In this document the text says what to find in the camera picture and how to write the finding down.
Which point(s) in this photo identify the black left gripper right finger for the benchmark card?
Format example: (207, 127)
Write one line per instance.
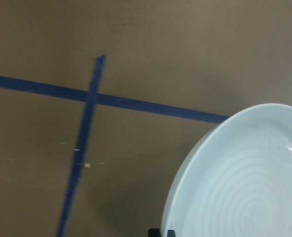
(171, 233)

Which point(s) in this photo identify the light blue ceramic plate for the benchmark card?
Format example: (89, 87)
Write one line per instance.
(237, 180)

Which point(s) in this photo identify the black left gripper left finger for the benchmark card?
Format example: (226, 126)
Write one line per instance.
(155, 232)

